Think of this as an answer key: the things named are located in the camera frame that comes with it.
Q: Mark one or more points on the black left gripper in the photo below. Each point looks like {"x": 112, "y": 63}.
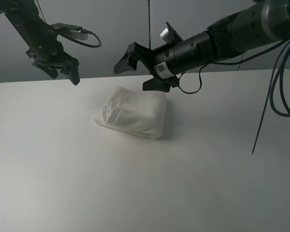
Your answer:
{"x": 49, "y": 57}

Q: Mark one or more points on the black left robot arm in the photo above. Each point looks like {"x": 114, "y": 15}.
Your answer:
{"x": 24, "y": 16}

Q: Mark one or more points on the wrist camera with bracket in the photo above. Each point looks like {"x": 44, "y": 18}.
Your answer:
{"x": 72, "y": 31}
{"x": 169, "y": 35}

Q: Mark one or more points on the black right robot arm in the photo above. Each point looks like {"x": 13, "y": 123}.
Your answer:
{"x": 266, "y": 22}

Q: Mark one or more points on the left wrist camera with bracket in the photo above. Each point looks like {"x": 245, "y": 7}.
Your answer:
{"x": 72, "y": 31}

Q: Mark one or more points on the white terry towel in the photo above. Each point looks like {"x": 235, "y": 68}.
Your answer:
{"x": 137, "y": 113}

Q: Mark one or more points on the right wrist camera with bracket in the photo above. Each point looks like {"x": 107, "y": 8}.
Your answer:
{"x": 169, "y": 35}

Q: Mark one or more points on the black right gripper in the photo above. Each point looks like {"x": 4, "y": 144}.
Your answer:
{"x": 156, "y": 61}

